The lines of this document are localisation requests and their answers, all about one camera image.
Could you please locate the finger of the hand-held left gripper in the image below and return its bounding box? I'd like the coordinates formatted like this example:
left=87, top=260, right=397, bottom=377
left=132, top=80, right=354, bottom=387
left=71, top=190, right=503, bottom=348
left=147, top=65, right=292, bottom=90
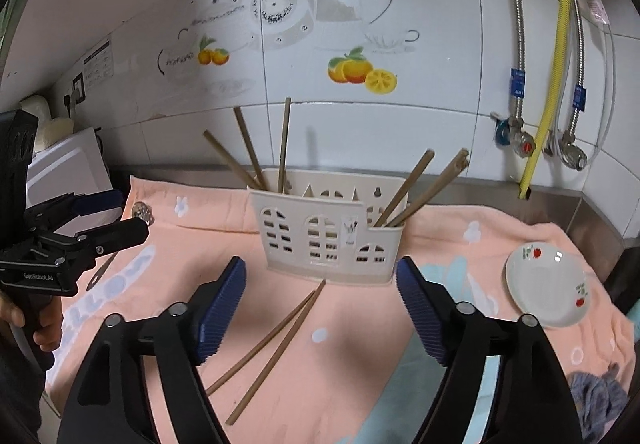
left=27, top=189, right=126, bottom=231
left=40, top=217, right=151, bottom=270

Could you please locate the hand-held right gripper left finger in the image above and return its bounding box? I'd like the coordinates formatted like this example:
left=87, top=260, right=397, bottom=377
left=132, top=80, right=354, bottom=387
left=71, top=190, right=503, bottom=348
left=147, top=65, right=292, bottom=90
left=57, top=255, right=248, bottom=444

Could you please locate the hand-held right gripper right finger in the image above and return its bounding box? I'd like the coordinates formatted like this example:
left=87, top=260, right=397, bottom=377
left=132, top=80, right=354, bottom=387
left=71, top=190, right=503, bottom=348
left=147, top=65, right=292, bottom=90
left=395, top=255, right=583, bottom=444

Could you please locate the metal spoon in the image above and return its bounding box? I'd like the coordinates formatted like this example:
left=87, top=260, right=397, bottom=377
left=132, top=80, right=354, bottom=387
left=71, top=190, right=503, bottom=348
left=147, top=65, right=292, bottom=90
left=86, top=201, right=156, bottom=291

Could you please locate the cream plastic utensil holder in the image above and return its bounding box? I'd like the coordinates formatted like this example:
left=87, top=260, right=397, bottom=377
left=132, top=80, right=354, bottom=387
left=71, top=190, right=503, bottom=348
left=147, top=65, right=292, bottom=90
left=248, top=167, right=412, bottom=286

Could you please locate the person's left forearm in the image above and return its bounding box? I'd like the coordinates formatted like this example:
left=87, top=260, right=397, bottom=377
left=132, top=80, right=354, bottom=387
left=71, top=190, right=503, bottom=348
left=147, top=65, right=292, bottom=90
left=0, top=324, right=48, bottom=444

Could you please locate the person's left hand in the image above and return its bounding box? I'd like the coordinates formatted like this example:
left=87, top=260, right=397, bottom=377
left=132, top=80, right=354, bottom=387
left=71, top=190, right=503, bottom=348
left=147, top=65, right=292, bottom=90
left=0, top=293, right=65, bottom=355

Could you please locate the white box appliance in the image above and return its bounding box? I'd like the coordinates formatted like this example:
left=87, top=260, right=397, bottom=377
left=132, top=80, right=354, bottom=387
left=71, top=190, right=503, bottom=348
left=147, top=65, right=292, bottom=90
left=27, top=127, right=113, bottom=211

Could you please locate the cream white rounded object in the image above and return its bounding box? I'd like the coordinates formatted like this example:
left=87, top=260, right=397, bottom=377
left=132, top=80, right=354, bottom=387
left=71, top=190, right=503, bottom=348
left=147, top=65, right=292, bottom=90
left=20, top=94, right=76, bottom=150

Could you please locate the pink printed towel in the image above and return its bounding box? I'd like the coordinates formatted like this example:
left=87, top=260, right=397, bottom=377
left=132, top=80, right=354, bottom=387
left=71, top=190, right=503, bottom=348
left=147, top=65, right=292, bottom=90
left=45, top=174, right=636, bottom=444

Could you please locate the white plate with red print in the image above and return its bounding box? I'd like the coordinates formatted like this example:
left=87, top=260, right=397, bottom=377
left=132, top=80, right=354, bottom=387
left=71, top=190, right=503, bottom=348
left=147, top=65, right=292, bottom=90
left=504, top=241, right=591, bottom=329

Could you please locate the grey blue cloth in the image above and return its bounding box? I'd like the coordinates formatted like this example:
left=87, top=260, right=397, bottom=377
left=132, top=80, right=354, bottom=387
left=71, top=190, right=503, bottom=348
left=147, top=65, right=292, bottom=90
left=567, top=364, right=632, bottom=444

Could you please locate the metal angle valve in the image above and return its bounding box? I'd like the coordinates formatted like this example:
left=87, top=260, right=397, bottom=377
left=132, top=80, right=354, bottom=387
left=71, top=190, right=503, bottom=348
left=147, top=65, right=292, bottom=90
left=547, top=129, right=588, bottom=170

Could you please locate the white plastic tube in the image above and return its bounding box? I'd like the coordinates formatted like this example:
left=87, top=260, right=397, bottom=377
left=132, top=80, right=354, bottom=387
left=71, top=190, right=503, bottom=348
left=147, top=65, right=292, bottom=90
left=547, top=19, right=617, bottom=162

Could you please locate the pink paper tag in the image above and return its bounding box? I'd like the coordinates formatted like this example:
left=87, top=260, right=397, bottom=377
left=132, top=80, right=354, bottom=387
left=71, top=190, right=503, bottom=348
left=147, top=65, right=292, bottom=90
left=587, top=0, right=612, bottom=24

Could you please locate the white wall label sticker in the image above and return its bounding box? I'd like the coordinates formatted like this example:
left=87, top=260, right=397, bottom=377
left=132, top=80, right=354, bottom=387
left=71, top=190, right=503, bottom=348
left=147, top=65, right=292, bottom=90
left=82, top=38, right=115, bottom=91

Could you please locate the metal valve with red handle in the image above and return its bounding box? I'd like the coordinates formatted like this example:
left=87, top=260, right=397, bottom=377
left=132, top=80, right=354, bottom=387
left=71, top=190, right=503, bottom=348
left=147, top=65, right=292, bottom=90
left=491, top=111, right=537, bottom=159

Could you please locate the braided metal hose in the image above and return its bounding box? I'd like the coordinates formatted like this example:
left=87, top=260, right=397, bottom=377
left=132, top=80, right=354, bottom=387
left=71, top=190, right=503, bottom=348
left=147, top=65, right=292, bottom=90
left=494, top=0, right=526, bottom=122
left=567, top=0, right=587, bottom=137

